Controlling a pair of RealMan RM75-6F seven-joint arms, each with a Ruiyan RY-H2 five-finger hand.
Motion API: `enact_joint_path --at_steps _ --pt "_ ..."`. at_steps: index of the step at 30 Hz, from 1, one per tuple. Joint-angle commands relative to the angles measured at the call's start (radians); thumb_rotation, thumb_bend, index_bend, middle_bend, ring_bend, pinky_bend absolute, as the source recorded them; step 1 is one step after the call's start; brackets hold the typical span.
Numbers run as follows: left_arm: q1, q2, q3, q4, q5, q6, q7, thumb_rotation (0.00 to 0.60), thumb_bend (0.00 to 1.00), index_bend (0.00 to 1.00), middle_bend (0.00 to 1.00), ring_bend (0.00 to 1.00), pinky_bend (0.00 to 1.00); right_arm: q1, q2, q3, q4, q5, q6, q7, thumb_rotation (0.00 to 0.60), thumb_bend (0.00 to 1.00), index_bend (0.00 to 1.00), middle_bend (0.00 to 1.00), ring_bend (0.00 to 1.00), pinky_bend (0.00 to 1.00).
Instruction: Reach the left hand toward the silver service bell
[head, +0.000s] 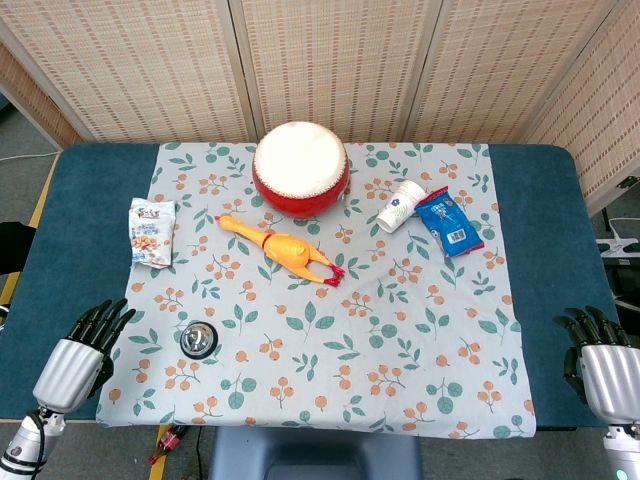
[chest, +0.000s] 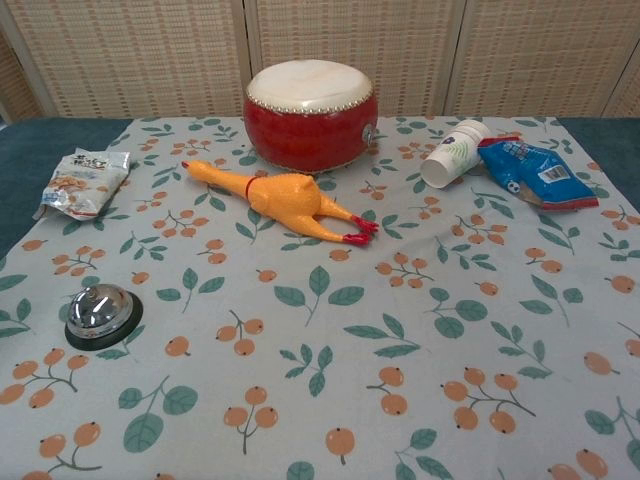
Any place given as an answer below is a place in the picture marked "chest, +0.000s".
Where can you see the silver desk call bell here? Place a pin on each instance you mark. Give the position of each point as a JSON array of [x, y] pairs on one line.
[[98, 310]]

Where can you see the yellow rubber chicken toy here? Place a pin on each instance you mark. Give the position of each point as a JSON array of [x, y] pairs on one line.
[[280, 196]]

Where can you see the floral fruit print tablecloth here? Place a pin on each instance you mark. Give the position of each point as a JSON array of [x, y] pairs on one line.
[[350, 325]]

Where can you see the red drum with white skin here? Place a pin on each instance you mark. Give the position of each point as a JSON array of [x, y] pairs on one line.
[[309, 125]]

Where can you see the white floral paper cup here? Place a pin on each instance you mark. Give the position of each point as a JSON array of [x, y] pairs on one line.
[[452, 155]]

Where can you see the blue snack bag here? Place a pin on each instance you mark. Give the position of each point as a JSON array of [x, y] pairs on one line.
[[535, 172]]

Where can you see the white and orange snack bag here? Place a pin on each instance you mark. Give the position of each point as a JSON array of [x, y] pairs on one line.
[[80, 185]]

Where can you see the woven folding screen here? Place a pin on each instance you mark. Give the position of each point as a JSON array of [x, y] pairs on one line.
[[150, 55]]

